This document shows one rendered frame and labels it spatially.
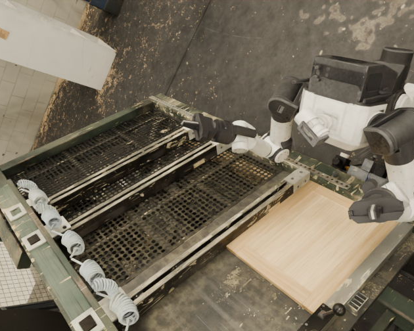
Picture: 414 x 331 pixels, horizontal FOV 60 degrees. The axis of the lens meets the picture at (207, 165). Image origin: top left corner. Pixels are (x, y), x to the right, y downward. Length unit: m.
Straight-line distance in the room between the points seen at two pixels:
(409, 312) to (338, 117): 0.70
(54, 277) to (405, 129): 1.32
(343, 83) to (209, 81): 2.50
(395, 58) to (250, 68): 1.95
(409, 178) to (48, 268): 1.34
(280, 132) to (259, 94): 1.71
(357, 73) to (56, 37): 4.08
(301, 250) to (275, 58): 2.08
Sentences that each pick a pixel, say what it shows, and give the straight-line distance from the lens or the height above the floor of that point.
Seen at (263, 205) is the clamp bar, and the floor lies 1.18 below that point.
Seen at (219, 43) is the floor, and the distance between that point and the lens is 3.74.
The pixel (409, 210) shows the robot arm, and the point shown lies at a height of 1.23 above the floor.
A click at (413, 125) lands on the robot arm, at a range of 1.25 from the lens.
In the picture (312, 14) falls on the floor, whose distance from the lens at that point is 3.23.
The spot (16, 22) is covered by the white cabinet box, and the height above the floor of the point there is 1.24.
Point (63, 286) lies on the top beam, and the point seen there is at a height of 1.85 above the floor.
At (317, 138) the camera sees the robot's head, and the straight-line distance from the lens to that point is 1.20.
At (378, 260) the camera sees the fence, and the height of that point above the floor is 1.10.
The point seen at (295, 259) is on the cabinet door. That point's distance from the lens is 1.47.
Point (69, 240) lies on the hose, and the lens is 1.48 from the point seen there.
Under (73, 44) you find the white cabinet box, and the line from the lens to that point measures 4.97.
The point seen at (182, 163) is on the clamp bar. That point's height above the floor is 1.21.
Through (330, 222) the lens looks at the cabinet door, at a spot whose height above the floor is 1.03.
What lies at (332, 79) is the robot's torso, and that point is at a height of 1.40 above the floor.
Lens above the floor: 2.51
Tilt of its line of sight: 47 degrees down
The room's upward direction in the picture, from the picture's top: 79 degrees counter-clockwise
